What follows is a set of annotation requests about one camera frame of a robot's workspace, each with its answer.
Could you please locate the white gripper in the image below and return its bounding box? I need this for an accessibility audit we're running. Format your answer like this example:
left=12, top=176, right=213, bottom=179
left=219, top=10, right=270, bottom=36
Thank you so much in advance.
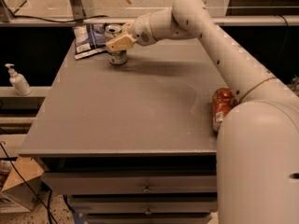
left=106, top=13, right=157, bottom=52

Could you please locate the green white 7up can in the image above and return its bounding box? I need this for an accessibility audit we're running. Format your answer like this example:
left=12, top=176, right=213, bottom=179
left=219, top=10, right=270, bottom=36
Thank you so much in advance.
left=105, top=24, right=127, bottom=66

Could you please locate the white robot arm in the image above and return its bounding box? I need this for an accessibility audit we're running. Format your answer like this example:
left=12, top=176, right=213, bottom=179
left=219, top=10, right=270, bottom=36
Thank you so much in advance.
left=107, top=0, right=299, bottom=224

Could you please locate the blue chip bag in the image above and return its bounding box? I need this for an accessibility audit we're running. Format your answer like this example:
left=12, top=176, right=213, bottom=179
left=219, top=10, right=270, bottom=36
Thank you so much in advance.
left=73, top=23, right=107, bottom=60

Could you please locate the orange soda can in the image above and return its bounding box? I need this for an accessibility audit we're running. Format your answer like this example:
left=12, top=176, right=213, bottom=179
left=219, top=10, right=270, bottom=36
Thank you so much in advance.
left=212, top=88, right=238, bottom=133

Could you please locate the grey drawer cabinet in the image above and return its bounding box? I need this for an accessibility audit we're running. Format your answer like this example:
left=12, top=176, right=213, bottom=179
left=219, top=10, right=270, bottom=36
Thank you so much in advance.
left=18, top=26, right=241, bottom=224

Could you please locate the white pump bottle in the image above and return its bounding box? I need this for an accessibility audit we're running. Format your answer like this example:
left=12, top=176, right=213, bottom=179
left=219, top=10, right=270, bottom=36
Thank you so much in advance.
left=5, top=63, right=32, bottom=96

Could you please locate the top grey drawer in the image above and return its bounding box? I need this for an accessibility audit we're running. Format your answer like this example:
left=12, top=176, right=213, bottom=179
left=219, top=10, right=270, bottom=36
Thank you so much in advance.
left=41, top=171, right=217, bottom=195

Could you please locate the grey drawer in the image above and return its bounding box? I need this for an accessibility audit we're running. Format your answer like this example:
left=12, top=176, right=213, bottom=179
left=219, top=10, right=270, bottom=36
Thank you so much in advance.
left=41, top=171, right=217, bottom=195
left=68, top=193, right=217, bottom=215
left=86, top=214, right=212, bottom=224

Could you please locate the middle grey drawer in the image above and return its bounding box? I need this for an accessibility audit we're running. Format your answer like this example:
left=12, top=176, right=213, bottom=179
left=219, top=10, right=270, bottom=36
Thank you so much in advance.
left=68, top=193, right=217, bottom=215

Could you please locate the cardboard box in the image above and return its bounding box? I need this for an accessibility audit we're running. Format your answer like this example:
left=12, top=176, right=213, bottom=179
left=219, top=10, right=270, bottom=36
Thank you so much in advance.
left=0, top=157, right=43, bottom=214

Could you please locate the bottom grey drawer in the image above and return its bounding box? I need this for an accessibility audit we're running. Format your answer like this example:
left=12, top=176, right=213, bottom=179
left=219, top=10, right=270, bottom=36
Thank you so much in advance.
left=86, top=214, right=212, bottom=224

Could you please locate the left metal bracket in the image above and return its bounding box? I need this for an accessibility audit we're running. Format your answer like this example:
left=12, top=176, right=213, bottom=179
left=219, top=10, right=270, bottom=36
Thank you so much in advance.
left=69, top=0, right=85, bottom=21

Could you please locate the black cable on ledge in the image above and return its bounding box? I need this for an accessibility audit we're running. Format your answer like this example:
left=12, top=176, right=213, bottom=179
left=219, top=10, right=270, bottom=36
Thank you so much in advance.
left=0, top=0, right=108, bottom=24

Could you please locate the black cable on floor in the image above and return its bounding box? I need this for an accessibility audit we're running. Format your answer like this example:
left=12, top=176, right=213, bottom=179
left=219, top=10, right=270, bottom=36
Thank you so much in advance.
left=0, top=140, right=59, bottom=224

